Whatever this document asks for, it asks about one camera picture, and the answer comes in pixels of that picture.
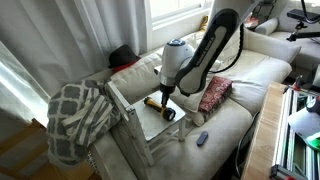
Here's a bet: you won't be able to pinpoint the beige fabric sofa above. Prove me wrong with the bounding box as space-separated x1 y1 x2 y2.
84 25 303 180

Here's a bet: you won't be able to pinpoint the black floor cable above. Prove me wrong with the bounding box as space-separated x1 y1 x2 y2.
234 111 261 178

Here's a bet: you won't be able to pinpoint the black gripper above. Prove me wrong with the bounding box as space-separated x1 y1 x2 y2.
159 83 177 108

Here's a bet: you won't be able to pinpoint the yellow and black torchlight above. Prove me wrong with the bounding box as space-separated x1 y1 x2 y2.
143 96 177 122

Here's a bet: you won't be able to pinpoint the light wooden table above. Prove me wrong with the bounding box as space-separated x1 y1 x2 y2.
240 81 288 180

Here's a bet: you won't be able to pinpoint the green object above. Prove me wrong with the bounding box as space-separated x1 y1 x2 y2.
305 133 320 151

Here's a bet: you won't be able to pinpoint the grey white patterned blanket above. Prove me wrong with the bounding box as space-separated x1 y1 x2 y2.
46 79 123 168

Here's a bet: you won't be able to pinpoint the white curtain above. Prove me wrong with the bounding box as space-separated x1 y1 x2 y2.
0 0 149 128

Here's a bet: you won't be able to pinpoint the black corrugated robot hose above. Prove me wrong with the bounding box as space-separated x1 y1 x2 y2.
209 23 246 74

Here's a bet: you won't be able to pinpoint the red patterned cushion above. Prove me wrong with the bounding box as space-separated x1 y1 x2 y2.
198 76 234 114

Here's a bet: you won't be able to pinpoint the white paper roll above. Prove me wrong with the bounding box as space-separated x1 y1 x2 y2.
288 107 320 139

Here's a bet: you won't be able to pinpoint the wooden steps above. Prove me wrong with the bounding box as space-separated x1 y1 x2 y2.
0 118 96 180

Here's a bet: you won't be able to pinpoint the white window frame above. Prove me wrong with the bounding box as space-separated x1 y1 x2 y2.
143 0 214 51

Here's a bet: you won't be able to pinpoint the grey white striped cloth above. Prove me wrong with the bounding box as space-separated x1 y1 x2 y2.
61 87 114 148

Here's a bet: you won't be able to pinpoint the aluminium frame rack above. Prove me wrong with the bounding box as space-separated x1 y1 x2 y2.
269 84 320 180

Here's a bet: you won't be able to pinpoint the black camera on stand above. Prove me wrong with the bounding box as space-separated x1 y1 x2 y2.
285 8 320 43

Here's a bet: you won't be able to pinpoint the beige throw pillow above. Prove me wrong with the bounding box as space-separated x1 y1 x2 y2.
168 54 223 114

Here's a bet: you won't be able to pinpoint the small white wooden chair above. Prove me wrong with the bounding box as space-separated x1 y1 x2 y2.
105 79 188 168

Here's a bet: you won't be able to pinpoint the grey armchair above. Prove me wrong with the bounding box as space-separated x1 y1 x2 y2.
254 0 320 73

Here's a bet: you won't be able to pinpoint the black hat with red band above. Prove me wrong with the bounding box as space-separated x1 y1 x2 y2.
107 44 142 73

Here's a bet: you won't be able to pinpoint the black remote control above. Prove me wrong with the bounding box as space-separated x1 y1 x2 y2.
196 130 210 147

